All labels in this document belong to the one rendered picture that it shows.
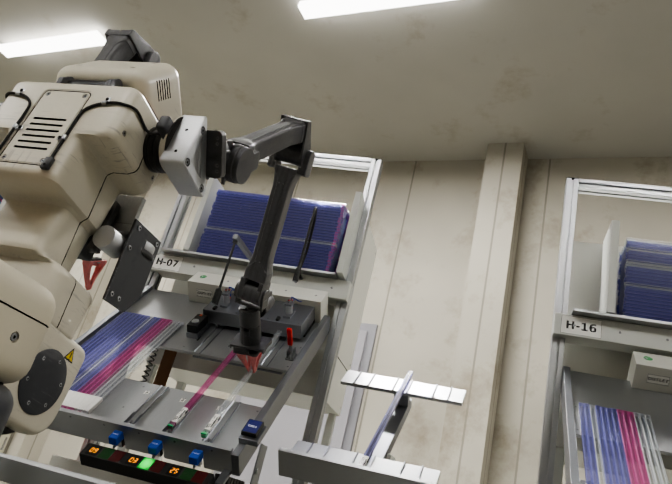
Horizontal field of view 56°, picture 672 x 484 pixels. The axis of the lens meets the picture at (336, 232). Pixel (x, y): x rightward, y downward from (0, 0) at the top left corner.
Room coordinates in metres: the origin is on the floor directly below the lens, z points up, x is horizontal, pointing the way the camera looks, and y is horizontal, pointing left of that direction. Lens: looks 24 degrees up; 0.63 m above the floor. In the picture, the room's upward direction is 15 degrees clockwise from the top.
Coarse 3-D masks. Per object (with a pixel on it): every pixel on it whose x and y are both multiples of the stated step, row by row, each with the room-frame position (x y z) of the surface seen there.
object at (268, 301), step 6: (234, 294) 1.64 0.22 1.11; (264, 294) 1.60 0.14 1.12; (270, 294) 1.71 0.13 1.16; (240, 300) 1.65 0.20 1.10; (264, 300) 1.62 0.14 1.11; (270, 300) 1.71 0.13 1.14; (252, 306) 1.64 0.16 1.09; (258, 306) 1.64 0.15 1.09; (264, 306) 1.64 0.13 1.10; (270, 306) 1.72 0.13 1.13; (264, 312) 1.70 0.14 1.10
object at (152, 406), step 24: (120, 384) 1.84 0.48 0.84; (144, 384) 1.84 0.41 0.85; (96, 408) 1.77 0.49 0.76; (120, 408) 1.77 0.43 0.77; (144, 408) 1.76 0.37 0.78; (168, 408) 1.76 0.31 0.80; (192, 408) 1.75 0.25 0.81; (216, 408) 1.75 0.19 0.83; (240, 408) 1.74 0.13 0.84; (192, 432) 1.68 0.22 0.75; (216, 432) 1.68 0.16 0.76; (240, 432) 1.67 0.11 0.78
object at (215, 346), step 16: (144, 304) 2.18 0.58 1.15; (160, 304) 2.18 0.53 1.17; (176, 304) 2.17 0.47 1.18; (192, 304) 2.17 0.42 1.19; (112, 320) 2.11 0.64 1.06; (176, 320) 2.09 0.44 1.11; (176, 336) 2.02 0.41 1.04; (208, 336) 2.01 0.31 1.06; (224, 336) 2.01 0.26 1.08; (272, 336) 2.00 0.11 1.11; (192, 352) 1.95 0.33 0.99; (208, 352) 1.94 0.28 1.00; (224, 352) 1.94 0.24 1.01; (272, 352) 1.93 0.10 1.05; (272, 368) 1.87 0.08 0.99; (288, 368) 1.87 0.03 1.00
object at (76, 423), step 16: (64, 416) 1.74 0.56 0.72; (80, 416) 1.72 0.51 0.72; (96, 416) 1.71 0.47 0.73; (64, 432) 1.78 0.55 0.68; (80, 432) 1.76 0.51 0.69; (96, 432) 1.74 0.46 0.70; (112, 432) 1.71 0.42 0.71; (128, 432) 1.69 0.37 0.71; (144, 432) 1.67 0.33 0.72; (160, 432) 1.65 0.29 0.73; (128, 448) 1.73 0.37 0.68; (144, 448) 1.70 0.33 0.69; (176, 448) 1.66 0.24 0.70; (192, 448) 1.64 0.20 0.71; (208, 448) 1.62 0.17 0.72; (224, 448) 1.60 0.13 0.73; (192, 464) 1.67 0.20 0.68; (208, 464) 1.65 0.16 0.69; (224, 464) 1.63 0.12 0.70
